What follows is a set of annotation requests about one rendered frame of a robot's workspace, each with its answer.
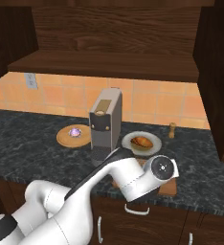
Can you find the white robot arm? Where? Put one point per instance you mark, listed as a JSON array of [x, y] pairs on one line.
[[85, 204]]

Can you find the golden brown croissant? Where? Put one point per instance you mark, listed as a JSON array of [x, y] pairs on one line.
[[141, 142]]

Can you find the dark wood tall cabinet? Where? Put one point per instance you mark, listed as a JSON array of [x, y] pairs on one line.
[[216, 79]]

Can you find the grey coffee machine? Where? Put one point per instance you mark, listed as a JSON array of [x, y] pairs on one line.
[[105, 122]]

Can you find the white round plate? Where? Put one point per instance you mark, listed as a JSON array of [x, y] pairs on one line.
[[152, 141]]

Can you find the round wooden plate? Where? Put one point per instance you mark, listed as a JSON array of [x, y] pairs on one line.
[[66, 139]]

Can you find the small wooden pepper mill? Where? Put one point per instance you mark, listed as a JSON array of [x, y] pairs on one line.
[[172, 130]]

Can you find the dark wood drawer front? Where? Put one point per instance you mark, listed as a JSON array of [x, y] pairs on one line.
[[168, 214]]

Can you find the dark wood cupboard door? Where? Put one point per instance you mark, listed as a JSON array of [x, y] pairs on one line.
[[142, 231], [212, 231]]

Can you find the dark wood wall cabinet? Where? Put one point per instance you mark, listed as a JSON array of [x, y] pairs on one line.
[[8, 35], [117, 38]]

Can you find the white wall outlet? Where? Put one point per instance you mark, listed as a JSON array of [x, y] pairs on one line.
[[31, 81]]

